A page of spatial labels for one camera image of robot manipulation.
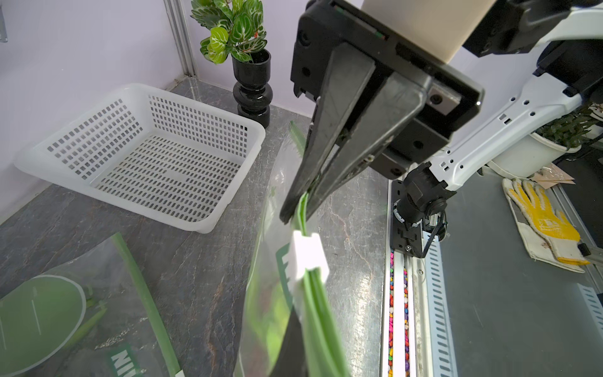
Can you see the zip-top bag green print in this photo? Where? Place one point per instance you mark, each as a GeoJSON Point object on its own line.
{"type": "Point", "coordinates": [91, 316]}
{"type": "Point", "coordinates": [288, 326]}

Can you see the yellow white work glove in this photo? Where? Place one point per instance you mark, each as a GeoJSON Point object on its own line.
{"type": "Point", "coordinates": [547, 234]}

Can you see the potted green plant black vase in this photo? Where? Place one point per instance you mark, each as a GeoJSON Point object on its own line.
{"type": "Point", "coordinates": [237, 31]}

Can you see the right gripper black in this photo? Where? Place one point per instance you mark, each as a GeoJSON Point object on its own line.
{"type": "Point", "coordinates": [382, 102]}

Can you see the white pot with plant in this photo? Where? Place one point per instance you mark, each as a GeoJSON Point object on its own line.
{"type": "Point", "coordinates": [565, 135]}

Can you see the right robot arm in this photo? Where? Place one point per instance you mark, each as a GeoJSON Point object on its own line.
{"type": "Point", "coordinates": [568, 74]}

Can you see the white vented cable duct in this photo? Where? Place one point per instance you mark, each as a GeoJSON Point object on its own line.
{"type": "Point", "coordinates": [442, 352]}

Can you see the white plastic basket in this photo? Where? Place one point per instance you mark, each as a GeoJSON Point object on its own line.
{"type": "Point", "coordinates": [157, 154]}

